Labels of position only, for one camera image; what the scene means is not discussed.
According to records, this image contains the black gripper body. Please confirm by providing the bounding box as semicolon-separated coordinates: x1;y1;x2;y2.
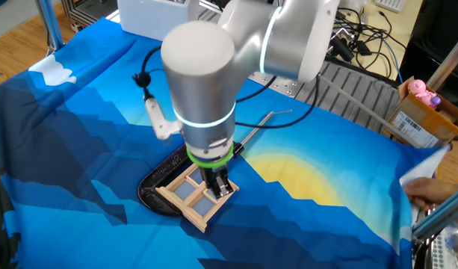
199;164;230;181

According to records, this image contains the wooden miniature window frame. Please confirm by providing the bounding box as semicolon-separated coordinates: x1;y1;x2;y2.
155;163;241;233

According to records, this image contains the bare person hand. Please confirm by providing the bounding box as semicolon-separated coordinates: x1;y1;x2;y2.
403;176;458;211

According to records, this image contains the silver clamp screw rod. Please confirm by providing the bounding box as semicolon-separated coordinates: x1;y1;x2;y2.
240;109;294;147

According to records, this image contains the silver mounting plate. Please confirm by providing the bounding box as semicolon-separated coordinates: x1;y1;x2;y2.
249;72;303;99

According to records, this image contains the blue mountain print tablecloth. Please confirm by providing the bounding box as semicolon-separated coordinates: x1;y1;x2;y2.
0;16;452;269

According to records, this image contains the white rectangular container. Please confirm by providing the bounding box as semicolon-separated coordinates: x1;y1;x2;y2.
117;0;200;43

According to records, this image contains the thin beige rod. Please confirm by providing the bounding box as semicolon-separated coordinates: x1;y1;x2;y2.
318;74;426;149

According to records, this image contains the black power adapter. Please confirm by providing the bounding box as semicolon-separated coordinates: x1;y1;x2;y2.
329;35;356;64

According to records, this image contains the small black plug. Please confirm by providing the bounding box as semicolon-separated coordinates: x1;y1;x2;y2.
356;40;372;57

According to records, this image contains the cardboard box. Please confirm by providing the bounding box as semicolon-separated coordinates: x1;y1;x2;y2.
380;76;458;149

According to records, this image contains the pink plastic toy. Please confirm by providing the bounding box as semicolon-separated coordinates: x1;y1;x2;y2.
406;78;438;108

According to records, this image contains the perforated metal strip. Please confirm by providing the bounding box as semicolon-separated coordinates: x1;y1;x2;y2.
428;233;448;269

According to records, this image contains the clear plastic bag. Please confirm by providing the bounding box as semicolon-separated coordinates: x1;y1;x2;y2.
436;220;458;269

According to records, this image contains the white keyboard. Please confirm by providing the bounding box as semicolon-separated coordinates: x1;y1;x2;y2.
374;0;407;13

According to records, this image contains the black computer case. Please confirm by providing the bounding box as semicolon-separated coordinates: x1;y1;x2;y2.
398;0;458;102

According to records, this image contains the black cast C-clamp frame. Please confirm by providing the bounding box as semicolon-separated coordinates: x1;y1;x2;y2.
137;141;245;217

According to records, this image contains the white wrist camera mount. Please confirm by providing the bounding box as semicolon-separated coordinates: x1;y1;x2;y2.
144;96;182;141

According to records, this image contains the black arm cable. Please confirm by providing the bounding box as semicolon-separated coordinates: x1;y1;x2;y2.
234;74;321;130

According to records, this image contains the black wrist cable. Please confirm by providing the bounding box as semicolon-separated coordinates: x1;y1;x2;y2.
132;44;164;101

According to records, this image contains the blue cable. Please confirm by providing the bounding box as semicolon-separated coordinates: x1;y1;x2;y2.
380;37;404;84

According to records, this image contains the aluminium frame post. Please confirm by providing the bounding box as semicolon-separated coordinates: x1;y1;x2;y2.
425;28;458;91
34;0;65;53
411;185;458;241

